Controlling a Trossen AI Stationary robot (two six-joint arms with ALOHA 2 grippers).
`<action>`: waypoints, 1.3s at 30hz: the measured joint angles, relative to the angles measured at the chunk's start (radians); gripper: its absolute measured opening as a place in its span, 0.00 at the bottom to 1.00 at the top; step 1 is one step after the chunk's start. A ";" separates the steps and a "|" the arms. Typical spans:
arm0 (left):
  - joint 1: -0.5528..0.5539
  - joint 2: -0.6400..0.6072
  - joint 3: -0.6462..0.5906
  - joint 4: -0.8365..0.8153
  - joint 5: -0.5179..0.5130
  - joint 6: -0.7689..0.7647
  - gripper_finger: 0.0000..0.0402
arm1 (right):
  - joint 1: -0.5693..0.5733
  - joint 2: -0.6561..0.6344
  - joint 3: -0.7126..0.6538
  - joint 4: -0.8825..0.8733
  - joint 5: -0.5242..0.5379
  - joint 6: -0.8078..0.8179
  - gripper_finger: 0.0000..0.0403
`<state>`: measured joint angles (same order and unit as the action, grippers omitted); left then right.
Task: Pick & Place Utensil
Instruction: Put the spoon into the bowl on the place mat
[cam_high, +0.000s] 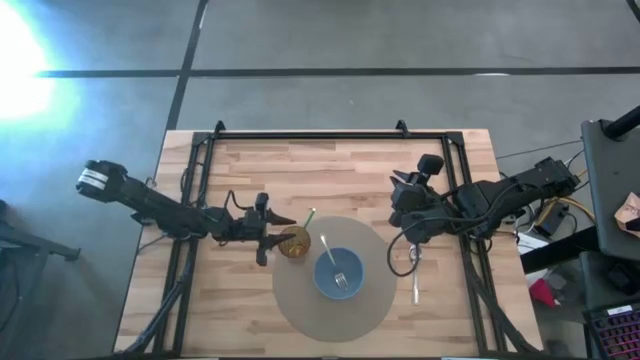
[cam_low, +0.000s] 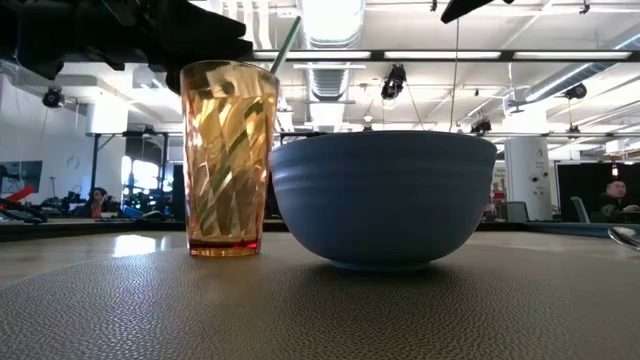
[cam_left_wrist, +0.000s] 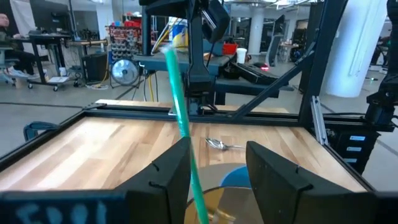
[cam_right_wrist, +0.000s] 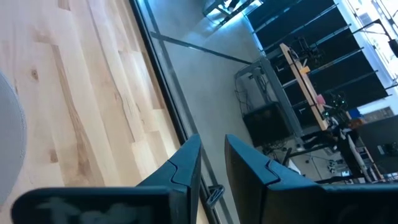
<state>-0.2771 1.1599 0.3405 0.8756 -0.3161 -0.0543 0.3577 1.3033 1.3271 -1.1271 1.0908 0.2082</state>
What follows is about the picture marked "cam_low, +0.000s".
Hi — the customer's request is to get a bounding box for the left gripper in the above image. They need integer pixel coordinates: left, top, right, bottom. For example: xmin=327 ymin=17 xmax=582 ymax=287
xmin=0 ymin=0 xmax=255 ymax=95

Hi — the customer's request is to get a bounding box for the green drinking straw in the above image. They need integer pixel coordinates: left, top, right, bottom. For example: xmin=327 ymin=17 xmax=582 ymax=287
xmin=197 ymin=14 xmax=304 ymax=231

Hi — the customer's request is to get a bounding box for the silver metal spoon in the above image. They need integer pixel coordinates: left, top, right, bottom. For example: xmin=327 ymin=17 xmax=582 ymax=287
xmin=607 ymin=225 xmax=640 ymax=253

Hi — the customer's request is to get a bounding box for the black beam with light strips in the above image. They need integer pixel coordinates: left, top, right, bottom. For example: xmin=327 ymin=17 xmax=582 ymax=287
xmin=249 ymin=48 xmax=640 ymax=64

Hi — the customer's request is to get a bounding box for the amber faceted plastic tumbler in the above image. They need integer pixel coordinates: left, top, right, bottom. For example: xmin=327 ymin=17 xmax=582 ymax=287
xmin=179 ymin=59 xmax=280 ymax=259

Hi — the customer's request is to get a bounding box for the black ceiling spotlight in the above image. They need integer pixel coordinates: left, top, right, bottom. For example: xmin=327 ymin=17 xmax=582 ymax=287
xmin=564 ymin=82 xmax=589 ymax=101
xmin=42 ymin=87 xmax=65 ymax=109

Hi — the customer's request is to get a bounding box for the black metal rack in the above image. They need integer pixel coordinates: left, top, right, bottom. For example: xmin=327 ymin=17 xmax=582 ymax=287
xmin=87 ymin=130 xmax=174 ymax=221

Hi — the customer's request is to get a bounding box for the white round pillar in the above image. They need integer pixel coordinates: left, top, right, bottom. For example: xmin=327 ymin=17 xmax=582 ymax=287
xmin=503 ymin=137 xmax=554 ymax=222

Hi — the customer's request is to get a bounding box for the person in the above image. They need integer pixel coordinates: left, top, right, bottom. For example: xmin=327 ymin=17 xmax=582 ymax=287
xmin=589 ymin=179 xmax=640 ymax=224
xmin=82 ymin=187 xmax=120 ymax=220

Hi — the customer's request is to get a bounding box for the black partition panel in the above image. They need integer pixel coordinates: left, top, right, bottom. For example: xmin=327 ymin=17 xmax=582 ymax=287
xmin=555 ymin=162 xmax=640 ymax=224

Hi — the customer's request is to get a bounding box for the blue ceramic bowl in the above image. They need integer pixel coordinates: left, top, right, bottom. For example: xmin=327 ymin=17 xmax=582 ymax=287
xmin=269 ymin=130 xmax=499 ymax=273

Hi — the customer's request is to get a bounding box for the grey office chair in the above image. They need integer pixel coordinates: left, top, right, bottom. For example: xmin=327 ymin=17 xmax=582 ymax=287
xmin=569 ymin=195 xmax=592 ymax=224

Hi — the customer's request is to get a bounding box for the round grey placemat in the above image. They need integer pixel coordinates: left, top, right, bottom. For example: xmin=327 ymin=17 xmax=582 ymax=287
xmin=0 ymin=244 xmax=640 ymax=360

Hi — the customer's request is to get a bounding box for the black hanging camera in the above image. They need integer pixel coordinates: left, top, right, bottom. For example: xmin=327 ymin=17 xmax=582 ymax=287
xmin=380 ymin=63 xmax=408 ymax=100

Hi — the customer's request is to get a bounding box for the silver ventilation duct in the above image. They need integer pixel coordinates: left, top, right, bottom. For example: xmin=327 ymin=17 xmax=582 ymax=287
xmin=298 ymin=0 xmax=367 ymax=132

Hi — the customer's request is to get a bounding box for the black aluminium table frame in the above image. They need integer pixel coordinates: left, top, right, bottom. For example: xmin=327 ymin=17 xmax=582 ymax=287
xmin=0 ymin=218 xmax=640 ymax=242

